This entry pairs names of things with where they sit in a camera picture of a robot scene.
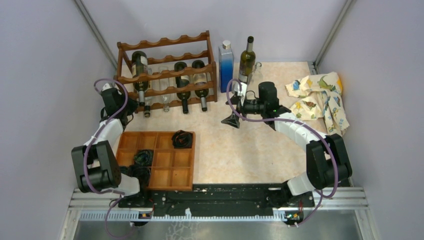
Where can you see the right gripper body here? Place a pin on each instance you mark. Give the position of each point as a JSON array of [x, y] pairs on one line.
[[243, 108]]

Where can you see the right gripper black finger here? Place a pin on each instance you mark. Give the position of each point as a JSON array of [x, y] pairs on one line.
[[233, 120], [232, 99]]

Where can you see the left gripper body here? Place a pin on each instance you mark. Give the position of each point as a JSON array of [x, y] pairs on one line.
[[130, 107]]

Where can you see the clear liquor bottle black cap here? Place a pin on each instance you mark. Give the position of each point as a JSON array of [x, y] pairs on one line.
[[147, 102]]

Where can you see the clear square glass bottle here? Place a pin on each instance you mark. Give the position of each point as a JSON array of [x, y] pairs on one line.
[[164, 83]]

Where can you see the dark bottle brown label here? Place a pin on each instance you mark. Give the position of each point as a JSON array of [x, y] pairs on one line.
[[140, 66]]

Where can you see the green wine bottle dark label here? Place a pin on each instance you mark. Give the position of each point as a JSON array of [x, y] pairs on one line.
[[200, 79]]

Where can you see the tall green wine bottle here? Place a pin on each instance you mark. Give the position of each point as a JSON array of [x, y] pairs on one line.
[[247, 61]]

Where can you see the green wine bottle white label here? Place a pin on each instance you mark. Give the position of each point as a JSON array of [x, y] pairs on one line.
[[181, 82]]

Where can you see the clear tall glass bottle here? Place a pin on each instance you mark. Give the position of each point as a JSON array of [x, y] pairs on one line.
[[256, 74]]

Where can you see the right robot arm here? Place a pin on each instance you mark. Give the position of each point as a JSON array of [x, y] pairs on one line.
[[327, 161]]

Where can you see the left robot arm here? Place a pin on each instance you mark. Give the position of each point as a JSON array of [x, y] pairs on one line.
[[95, 165]]

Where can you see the blue square glass bottle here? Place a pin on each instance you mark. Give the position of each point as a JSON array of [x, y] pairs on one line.
[[226, 64]]

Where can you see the wooden wine rack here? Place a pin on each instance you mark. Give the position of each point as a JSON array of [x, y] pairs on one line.
[[210, 69]]

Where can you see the wooden compartment tray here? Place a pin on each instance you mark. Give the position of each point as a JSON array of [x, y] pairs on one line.
[[172, 169]]

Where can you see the dinosaur print cloth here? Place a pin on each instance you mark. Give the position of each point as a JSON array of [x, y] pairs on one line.
[[320, 96]]

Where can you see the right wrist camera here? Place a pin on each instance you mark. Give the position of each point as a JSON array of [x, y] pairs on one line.
[[240, 89]]

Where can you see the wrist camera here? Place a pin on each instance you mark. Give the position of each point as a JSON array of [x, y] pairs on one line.
[[240, 89], [107, 86]]

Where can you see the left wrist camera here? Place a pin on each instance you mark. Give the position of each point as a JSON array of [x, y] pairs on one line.
[[107, 86]]

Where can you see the black cable coil tray middle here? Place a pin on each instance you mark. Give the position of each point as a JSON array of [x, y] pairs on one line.
[[144, 157]]

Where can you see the black cable coil tray corner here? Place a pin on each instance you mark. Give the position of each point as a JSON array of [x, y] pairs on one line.
[[142, 173]]

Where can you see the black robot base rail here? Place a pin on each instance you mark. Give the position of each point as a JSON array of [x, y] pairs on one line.
[[219, 200]]

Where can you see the aluminium corner frame post right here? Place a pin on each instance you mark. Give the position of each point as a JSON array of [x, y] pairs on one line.
[[333, 31]]

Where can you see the aluminium corner frame post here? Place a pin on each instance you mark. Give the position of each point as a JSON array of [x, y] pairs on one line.
[[80, 5], [333, 31]]

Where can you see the aluminium corner frame post left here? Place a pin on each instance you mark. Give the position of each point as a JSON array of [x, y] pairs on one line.
[[80, 5]]

